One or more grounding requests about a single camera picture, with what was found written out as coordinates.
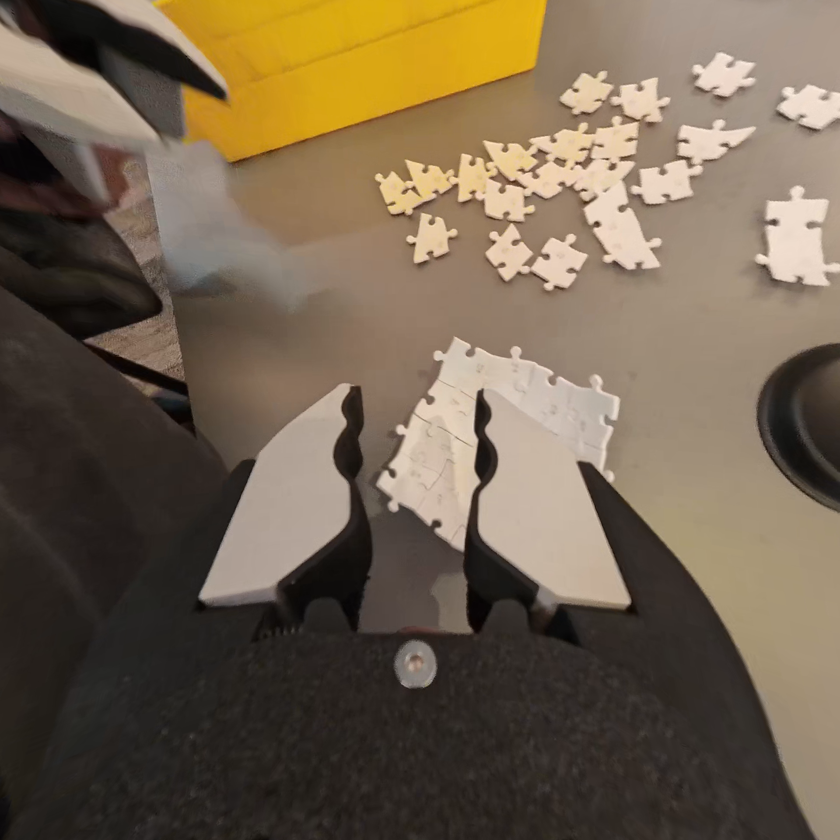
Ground pile of white puzzle pieces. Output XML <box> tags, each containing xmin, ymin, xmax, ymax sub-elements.
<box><xmin>374</xmin><ymin>51</ymin><xmax>840</xmax><ymax>291</ymax></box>

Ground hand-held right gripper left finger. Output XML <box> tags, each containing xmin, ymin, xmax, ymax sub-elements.
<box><xmin>198</xmin><ymin>384</ymin><xmax>373</xmax><ymax>634</ymax></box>

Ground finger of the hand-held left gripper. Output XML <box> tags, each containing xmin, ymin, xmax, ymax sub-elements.
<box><xmin>0</xmin><ymin>26</ymin><xmax>166</xmax><ymax>152</ymax></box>
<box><xmin>39</xmin><ymin>0</ymin><xmax>228</xmax><ymax>101</ymax></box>

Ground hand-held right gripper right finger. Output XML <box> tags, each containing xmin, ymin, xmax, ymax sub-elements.
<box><xmin>462</xmin><ymin>388</ymin><xmax>632</xmax><ymax>634</ymax></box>

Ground black office chair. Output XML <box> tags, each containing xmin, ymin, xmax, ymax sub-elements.
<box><xmin>0</xmin><ymin>190</ymin><xmax>191</xmax><ymax>421</ymax></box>

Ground person's dark trousers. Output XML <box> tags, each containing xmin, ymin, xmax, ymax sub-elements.
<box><xmin>0</xmin><ymin>289</ymin><xmax>231</xmax><ymax>840</ymax></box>

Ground black round puzzle stand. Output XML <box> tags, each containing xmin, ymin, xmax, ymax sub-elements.
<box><xmin>756</xmin><ymin>343</ymin><xmax>840</xmax><ymax>514</ymax></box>

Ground joined white puzzle strip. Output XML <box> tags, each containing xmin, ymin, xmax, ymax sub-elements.
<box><xmin>755</xmin><ymin>185</ymin><xmax>840</xmax><ymax>287</ymax></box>

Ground assembled curved puzzle ball section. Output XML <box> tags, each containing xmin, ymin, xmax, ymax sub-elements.
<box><xmin>377</xmin><ymin>336</ymin><xmax>621</xmax><ymax>551</ymax></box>

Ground yellow plastic bin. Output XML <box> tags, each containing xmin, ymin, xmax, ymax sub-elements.
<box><xmin>154</xmin><ymin>0</ymin><xmax>547</xmax><ymax>163</ymax></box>

